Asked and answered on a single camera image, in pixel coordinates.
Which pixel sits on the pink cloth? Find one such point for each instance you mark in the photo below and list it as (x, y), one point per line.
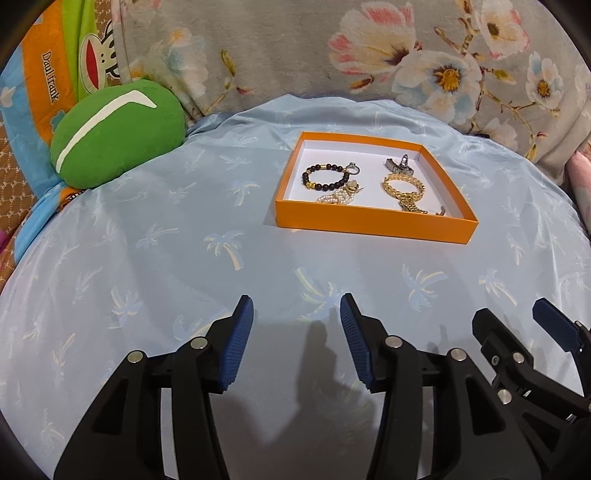
(581, 175)

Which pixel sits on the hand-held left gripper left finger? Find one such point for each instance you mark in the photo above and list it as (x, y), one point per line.
(235, 344)

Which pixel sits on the gold link watch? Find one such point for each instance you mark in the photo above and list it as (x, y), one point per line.
(411, 205)

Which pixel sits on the light blue palm-print cloth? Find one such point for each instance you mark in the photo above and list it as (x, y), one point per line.
(161, 258)

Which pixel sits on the green plush cushion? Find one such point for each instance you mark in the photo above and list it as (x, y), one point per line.
(115, 134)

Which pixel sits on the cartoon printed blanket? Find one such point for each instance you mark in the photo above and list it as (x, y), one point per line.
(27, 92)

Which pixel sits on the grey floral blanket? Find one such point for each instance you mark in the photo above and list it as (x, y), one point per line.
(277, 50)

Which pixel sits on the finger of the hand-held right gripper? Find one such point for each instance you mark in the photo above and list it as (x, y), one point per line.
(551, 318)
(491, 330)

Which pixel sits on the orange shallow box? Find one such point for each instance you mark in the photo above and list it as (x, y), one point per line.
(369, 226)

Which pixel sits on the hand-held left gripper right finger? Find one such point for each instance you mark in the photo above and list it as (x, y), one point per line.
(358, 344)

